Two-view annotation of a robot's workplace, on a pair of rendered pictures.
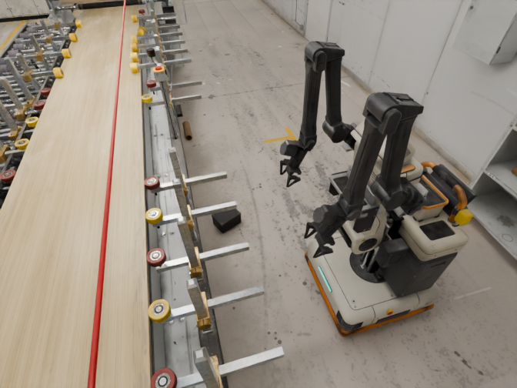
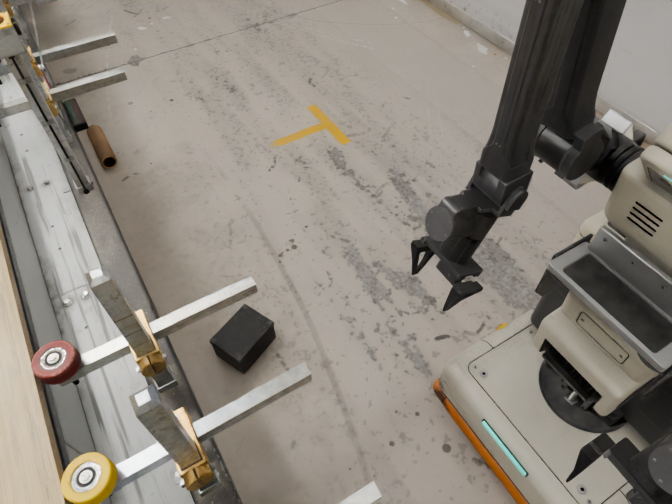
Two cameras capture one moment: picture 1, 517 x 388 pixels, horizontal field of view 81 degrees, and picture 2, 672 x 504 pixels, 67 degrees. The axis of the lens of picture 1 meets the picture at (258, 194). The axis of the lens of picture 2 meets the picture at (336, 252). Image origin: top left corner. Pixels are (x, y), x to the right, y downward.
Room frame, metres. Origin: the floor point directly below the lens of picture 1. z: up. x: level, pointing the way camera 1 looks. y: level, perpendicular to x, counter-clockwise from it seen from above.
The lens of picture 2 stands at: (0.66, 0.18, 1.78)
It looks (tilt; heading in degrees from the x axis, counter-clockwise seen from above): 52 degrees down; 345
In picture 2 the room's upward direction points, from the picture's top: 1 degrees counter-clockwise
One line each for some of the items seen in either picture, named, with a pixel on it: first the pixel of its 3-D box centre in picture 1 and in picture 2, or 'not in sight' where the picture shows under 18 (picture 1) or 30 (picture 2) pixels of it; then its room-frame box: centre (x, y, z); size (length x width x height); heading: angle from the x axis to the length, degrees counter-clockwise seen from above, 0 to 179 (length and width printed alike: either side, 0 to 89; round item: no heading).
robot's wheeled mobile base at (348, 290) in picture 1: (367, 272); (571, 402); (1.07, -0.73, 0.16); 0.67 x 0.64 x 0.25; 105
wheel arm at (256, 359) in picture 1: (225, 369); not in sight; (0.32, 0.13, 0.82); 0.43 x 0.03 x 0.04; 105
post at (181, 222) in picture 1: (191, 254); not in sight; (0.75, 0.30, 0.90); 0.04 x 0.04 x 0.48; 15
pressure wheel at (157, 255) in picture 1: (158, 262); not in sight; (0.75, 0.45, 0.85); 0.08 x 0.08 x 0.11
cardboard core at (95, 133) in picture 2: (187, 130); (101, 146); (3.04, 0.81, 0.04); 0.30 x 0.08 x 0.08; 15
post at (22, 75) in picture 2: (168, 110); (51, 128); (1.95, 0.62, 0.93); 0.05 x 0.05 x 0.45; 15
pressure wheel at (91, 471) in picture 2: (155, 220); (97, 484); (0.99, 0.52, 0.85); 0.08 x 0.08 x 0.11
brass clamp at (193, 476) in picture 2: (187, 218); (187, 448); (1.01, 0.37, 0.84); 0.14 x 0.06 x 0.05; 15
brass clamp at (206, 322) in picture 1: (201, 310); not in sight; (0.53, 0.24, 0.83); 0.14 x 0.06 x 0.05; 15
